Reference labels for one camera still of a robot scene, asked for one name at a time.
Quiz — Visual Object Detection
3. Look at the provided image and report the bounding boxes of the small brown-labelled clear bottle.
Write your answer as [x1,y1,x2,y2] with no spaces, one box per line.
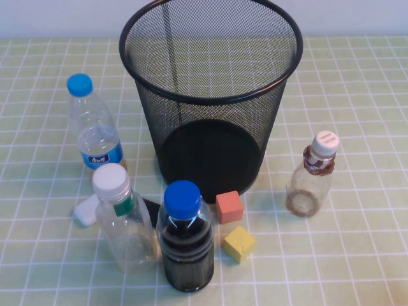
[285,129,340,217]

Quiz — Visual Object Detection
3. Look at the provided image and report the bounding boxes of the clear white-capped bottle green label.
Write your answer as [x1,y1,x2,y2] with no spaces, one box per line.
[91,163,160,274]

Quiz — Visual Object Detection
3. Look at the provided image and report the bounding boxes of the black mesh wastebasket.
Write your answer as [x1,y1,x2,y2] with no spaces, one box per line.
[119,0,304,205]

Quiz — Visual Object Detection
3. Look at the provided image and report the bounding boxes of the orange cube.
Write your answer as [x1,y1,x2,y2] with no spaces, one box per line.
[215,190,245,224]

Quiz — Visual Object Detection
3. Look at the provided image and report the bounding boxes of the black small case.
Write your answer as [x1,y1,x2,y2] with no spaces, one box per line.
[142,197,162,229]

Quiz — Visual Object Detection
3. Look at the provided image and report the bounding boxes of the yellow cube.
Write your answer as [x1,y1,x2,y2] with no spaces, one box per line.
[222,225,257,264]

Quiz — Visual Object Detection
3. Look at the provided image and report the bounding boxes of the blue-capped dark liquid bottle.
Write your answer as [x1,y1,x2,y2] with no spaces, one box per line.
[156,180,215,293]

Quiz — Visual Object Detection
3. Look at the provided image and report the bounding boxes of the light-blue-capped water bottle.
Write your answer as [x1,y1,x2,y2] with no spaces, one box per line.
[66,73,128,179]

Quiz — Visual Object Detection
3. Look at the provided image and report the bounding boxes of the white earbud case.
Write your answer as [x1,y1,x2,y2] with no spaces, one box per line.
[73,193,100,227]

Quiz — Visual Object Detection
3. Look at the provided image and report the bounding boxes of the green checked tablecloth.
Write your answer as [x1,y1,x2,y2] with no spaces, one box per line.
[0,34,408,306]

